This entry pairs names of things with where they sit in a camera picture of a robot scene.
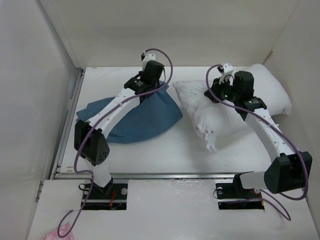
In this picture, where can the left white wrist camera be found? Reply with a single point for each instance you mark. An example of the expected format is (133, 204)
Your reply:
(145, 57)

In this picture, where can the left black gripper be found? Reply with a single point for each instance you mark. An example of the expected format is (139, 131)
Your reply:
(158, 83)

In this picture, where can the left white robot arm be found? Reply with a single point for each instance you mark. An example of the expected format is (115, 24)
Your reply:
(90, 137)

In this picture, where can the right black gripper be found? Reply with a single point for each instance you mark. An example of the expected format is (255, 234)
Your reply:
(216, 85)

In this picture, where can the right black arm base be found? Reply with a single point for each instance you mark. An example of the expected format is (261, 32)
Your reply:
(230, 198)

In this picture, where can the pink plastic bag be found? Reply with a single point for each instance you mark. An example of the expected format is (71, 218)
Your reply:
(62, 231)

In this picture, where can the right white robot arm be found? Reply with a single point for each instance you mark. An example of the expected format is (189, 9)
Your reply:
(288, 173)

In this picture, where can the aluminium rail frame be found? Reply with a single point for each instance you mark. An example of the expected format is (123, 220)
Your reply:
(177, 154)

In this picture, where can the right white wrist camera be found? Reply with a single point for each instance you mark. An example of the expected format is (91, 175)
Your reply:
(225, 69)

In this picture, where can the blue pillowcase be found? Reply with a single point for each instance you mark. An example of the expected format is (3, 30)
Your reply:
(150, 119)

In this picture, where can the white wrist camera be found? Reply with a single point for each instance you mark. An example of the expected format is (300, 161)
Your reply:
(145, 57)
(225, 69)

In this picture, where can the white pillow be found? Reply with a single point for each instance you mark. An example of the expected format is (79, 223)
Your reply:
(215, 120)

